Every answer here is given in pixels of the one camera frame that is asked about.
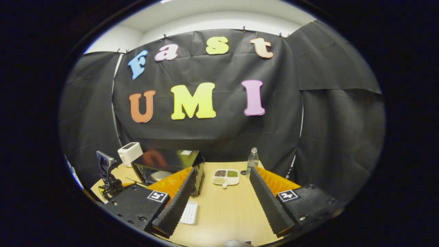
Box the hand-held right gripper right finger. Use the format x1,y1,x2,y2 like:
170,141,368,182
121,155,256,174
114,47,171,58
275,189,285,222
249,166,344,238

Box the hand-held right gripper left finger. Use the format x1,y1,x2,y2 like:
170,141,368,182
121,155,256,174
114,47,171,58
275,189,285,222
103,167,197,239

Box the black electric oven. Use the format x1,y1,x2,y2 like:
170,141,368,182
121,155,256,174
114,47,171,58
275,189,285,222
125,149,205,197

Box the white plastic tray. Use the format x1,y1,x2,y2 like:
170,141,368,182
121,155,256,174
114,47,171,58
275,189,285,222
179,201,199,226

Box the white toaster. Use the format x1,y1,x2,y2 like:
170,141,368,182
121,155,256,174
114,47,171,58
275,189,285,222
117,142,144,167

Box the clear plastic water bottle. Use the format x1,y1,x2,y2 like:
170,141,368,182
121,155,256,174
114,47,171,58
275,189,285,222
246,147,260,176

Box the white divided plate with beans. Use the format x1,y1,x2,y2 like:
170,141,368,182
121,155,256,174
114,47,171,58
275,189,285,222
212,168,240,189

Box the black backdrop cloth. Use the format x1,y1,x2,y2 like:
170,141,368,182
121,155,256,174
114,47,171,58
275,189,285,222
58,20,386,203

